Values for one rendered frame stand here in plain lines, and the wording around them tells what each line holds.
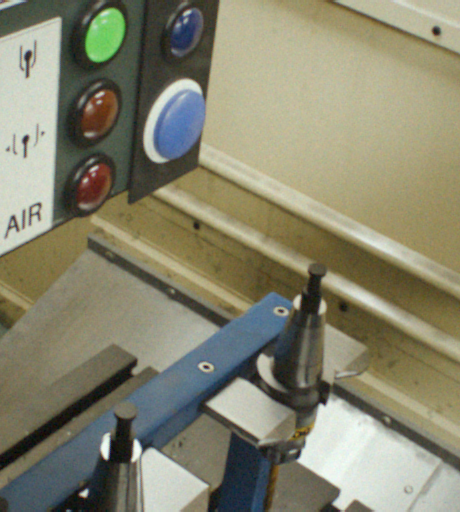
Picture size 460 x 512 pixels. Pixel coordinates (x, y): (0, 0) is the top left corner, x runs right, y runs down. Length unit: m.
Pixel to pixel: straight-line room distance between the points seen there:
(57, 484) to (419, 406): 0.70
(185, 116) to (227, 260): 1.07
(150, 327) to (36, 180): 1.18
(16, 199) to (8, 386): 1.19
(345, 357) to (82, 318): 0.69
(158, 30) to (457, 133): 0.84
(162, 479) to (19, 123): 0.50
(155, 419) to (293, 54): 0.58
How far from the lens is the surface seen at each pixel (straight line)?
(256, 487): 1.14
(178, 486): 0.87
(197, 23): 0.47
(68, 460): 0.87
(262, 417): 0.93
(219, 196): 1.50
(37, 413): 1.37
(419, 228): 1.34
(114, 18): 0.42
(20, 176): 0.43
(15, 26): 0.40
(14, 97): 0.41
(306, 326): 0.92
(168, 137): 0.47
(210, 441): 1.36
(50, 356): 1.62
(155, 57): 0.46
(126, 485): 0.79
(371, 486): 1.46
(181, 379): 0.93
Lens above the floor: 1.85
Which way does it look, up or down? 36 degrees down
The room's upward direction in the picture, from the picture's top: 9 degrees clockwise
